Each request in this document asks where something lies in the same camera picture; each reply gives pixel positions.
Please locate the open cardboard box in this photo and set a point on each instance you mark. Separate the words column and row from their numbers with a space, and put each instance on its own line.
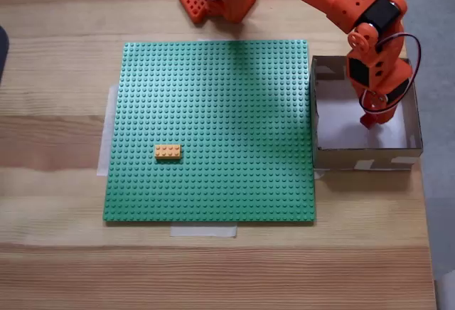
column 337, row 125

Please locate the green lego baseplate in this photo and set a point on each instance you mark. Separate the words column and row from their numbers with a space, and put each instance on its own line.
column 213, row 189

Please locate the yellow lego block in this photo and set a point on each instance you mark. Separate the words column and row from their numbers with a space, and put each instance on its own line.
column 168, row 152

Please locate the translucent masking tape strip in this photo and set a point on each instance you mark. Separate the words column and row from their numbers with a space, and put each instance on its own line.
column 202, row 231
column 106, row 139
column 213, row 40
column 320, row 174

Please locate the black rounded object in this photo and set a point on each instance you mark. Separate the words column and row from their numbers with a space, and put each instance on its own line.
column 3, row 54

